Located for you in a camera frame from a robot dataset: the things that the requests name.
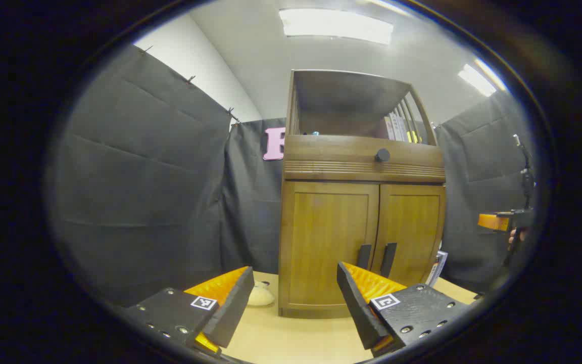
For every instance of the long ceiling light panel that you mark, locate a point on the long ceiling light panel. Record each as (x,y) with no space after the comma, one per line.
(336,24)
(480,78)

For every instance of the pale upright books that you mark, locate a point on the pale upright books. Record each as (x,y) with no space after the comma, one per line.
(397,126)

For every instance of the white round object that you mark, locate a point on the white round object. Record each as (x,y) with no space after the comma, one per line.
(260,296)

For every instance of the wooden double-door shoe cabinet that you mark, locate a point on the wooden double-door shoe cabinet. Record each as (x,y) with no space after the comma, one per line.
(361,151)

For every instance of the white spine book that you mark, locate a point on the white spine book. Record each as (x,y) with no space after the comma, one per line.
(431,275)

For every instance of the wooden cabinet door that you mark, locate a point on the wooden cabinet door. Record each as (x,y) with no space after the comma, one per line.
(412,222)
(316,237)

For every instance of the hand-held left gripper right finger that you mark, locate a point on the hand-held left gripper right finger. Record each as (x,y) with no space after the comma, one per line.
(356,308)

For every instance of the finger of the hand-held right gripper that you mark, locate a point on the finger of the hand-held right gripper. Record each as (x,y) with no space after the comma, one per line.
(493,222)

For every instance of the black backdrop cloth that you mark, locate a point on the black backdrop cloth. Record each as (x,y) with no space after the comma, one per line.
(144,177)

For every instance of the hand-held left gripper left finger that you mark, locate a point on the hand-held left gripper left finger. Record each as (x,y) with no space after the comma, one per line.
(230,313)

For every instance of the black round drawer knob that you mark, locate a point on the black round drawer knob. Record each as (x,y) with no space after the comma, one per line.
(382,155)

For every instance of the blue-grey spine book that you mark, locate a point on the blue-grey spine book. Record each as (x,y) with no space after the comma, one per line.
(441,263)

